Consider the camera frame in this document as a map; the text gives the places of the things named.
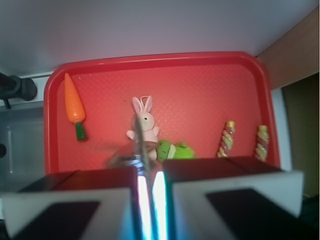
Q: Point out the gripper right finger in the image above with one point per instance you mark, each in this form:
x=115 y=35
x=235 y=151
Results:
x=238 y=198

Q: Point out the grey sink basin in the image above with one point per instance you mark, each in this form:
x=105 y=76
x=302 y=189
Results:
x=22 y=158

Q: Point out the red plastic tray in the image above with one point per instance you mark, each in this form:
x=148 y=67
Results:
x=194 y=95

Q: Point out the green plush toy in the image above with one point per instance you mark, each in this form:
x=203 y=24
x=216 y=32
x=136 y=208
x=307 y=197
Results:
x=169 y=151

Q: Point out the orange plastic carrot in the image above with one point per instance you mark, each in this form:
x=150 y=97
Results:
x=74 y=108

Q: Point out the brown cardboard panel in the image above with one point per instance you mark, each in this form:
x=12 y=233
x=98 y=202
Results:
x=302 y=103

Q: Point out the multicolour twisted rope toy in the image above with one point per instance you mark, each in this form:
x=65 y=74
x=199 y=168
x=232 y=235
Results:
x=227 y=141

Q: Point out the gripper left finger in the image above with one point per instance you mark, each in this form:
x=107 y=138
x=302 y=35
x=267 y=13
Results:
x=76 y=205

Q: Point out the silver keys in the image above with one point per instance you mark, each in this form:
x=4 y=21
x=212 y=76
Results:
x=136 y=153

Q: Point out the pink plush bunny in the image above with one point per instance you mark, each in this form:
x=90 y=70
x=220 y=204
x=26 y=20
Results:
x=142 y=107

